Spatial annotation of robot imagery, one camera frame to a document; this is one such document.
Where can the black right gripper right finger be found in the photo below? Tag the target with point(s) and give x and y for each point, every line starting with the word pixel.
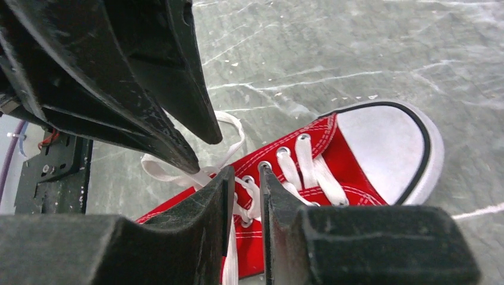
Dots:
pixel 359 245

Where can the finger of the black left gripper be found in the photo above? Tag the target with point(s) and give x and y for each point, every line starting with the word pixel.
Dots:
pixel 62 67
pixel 159 41

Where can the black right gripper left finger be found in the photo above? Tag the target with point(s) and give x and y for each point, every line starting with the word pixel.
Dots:
pixel 182 245

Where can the red canvas sneaker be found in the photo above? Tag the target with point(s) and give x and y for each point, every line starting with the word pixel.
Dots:
pixel 384 152

